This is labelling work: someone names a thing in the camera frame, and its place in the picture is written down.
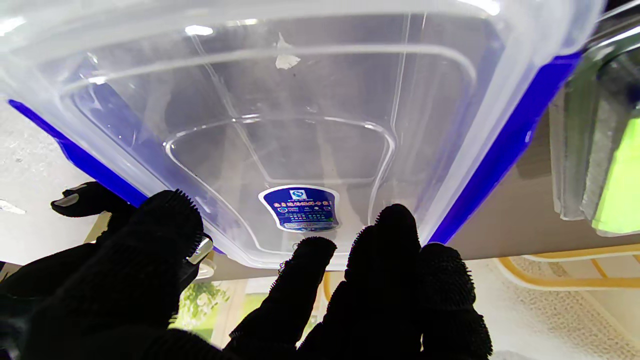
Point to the white paper scrap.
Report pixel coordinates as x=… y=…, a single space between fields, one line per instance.
x=286 y=57

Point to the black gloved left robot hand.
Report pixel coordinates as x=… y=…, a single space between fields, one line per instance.
x=125 y=290

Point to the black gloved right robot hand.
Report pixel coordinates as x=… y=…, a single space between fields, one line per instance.
x=75 y=240

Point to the clear lid with green sheet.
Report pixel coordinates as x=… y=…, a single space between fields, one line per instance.
x=615 y=175

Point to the clear container with blue clips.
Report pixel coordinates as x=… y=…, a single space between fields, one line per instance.
x=500 y=150

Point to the clear lid with blue sticker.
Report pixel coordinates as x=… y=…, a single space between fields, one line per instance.
x=300 y=125

